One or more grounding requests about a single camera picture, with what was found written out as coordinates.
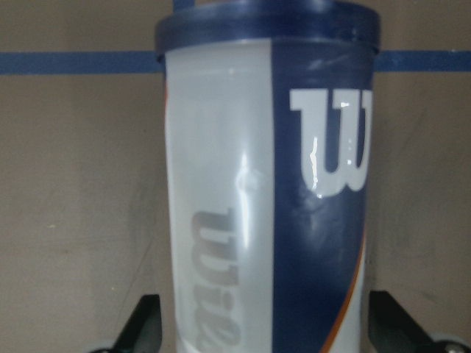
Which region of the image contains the white blue tennis ball can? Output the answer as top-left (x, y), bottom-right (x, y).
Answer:
top-left (155, 1), bottom-right (380, 352)

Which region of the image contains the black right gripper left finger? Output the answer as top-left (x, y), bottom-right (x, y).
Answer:
top-left (110, 294), bottom-right (162, 353)

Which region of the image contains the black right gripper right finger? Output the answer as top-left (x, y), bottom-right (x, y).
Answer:
top-left (368, 290), bottom-right (433, 352)

